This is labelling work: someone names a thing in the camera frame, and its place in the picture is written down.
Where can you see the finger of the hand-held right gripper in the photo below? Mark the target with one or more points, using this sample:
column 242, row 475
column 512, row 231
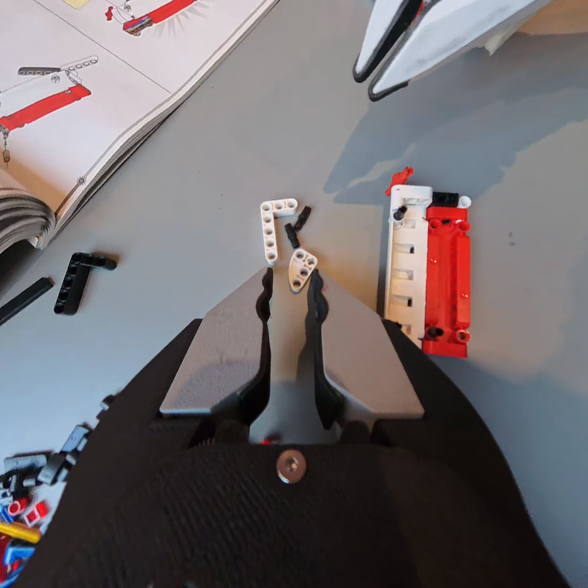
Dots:
column 381, row 27
column 459, row 32

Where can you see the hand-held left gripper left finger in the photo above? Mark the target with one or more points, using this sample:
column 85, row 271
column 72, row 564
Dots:
column 216, row 363

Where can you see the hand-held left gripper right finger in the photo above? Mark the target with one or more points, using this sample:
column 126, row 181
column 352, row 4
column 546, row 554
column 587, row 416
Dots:
column 367, row 363

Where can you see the red and white brick panel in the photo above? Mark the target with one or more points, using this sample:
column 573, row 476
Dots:
column 448, row 285

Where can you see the white perforated brick plate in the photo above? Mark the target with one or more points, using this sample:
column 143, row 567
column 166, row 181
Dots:
column 301, row 271

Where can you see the white angled brick beam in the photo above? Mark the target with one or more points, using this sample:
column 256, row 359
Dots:
column 268, row 234

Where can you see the small black brick pin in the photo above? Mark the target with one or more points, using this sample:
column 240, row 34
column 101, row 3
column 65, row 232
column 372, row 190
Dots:
column 291, row 234
column 303, row 217

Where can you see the small red brick connector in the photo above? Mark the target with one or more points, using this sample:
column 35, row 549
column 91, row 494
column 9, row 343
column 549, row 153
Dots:
column 402, row 177

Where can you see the pile of brick pieces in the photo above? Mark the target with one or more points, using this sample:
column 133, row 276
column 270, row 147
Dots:
column 73, row 285

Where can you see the grey desk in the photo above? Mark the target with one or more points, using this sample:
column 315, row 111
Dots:
column 229, row 138

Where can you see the open instruction booklet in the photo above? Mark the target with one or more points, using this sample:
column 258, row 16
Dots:
column 92, row 115

